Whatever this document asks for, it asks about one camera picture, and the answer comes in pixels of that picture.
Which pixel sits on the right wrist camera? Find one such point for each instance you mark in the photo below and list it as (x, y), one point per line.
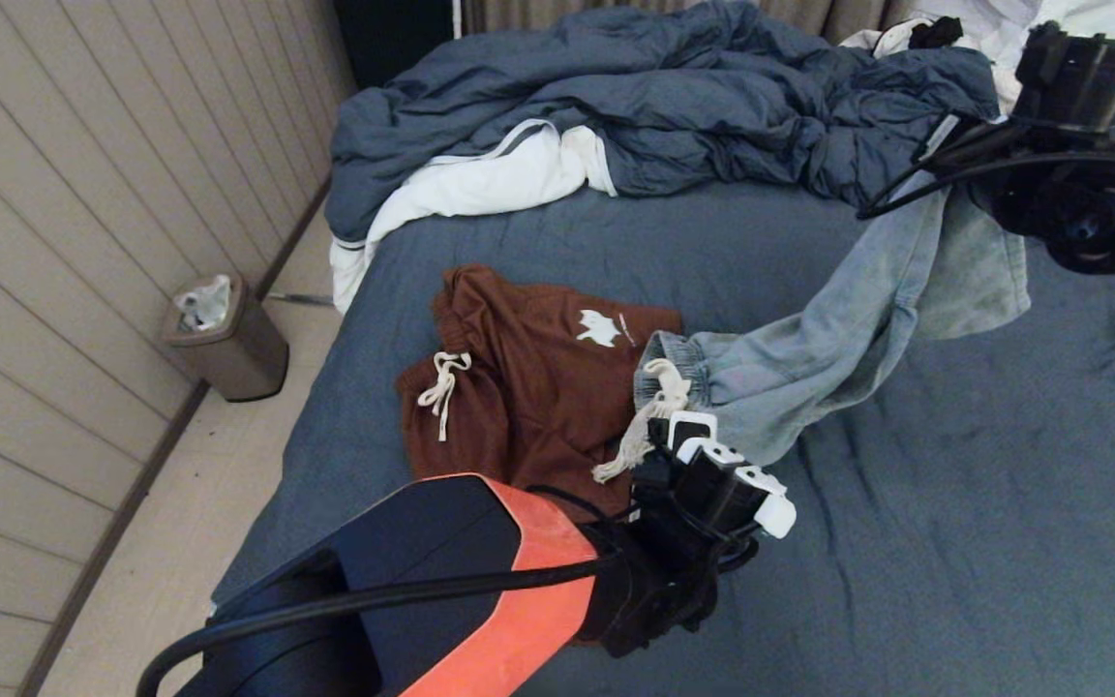
(1080, 77)

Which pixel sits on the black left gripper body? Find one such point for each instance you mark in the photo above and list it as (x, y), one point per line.
(664, 581)

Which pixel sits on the black cabinet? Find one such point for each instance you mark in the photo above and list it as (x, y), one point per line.
(393, 37)

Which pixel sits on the dark blue crumpled duvet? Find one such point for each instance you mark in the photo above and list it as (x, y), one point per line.
(664, 97)

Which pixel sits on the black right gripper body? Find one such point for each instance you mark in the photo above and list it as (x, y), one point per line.
(993, 150)

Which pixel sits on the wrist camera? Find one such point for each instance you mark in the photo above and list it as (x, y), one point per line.
(1080, 77)
(712, 484)

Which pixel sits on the beige curtain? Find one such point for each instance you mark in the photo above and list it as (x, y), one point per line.
(838, 15)

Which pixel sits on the light blue denim jeans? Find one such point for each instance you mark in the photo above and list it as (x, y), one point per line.
(858, 339)

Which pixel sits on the cream jacket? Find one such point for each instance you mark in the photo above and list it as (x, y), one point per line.
(891, 39)

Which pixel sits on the white vertical pole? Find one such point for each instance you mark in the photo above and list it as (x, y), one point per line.
(457, 19)

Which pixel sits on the white plastic bin bag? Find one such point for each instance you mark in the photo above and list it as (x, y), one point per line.
(202, 302)

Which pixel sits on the blue bed sheet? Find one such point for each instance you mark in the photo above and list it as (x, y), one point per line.
(954, 532)

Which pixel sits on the brown trash bin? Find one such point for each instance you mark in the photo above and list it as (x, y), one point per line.
(243, 353)

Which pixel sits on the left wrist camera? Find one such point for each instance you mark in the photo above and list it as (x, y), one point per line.
(712, 484)

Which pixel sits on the rust brown shorts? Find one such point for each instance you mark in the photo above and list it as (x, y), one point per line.
(519, 387)

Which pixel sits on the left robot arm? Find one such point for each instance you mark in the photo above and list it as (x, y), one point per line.
(422, 600)

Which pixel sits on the small black garment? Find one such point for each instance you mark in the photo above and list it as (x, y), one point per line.
(935, 32)

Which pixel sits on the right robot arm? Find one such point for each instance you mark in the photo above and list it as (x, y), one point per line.
(1090, 213)

